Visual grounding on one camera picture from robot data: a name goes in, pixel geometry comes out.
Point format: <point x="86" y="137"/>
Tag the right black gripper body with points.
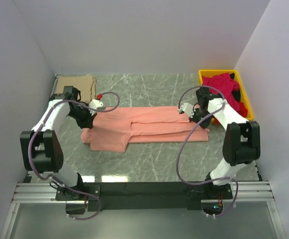
<point x="199" y="115"/>

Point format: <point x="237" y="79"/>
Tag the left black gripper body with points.
<point x="82" y="115"/>

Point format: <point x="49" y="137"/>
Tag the pink t shirt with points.
<point x="113" y="131"/>

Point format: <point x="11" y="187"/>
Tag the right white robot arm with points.
<point x="241" y="144"/>

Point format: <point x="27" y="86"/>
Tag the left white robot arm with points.
<point x="41" y="150"/>

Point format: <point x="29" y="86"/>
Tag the brown cardboard sheet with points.
<point x="85" y="84"/>

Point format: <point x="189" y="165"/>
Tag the red t shirt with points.
<point x="225" y="84"/>

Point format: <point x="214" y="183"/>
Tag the yellow plastic bin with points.
<point x="212" y="72"/>

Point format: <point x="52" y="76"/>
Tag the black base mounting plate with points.
<point x="146" y="195"/>

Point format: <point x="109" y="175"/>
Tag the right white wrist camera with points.
<point x="186" y="108"/>

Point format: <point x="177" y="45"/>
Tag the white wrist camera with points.
<point x="186" y="108"/>
<point x="97" y="105"/>

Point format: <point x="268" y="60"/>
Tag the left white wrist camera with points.
<point x="97" y="105"/>

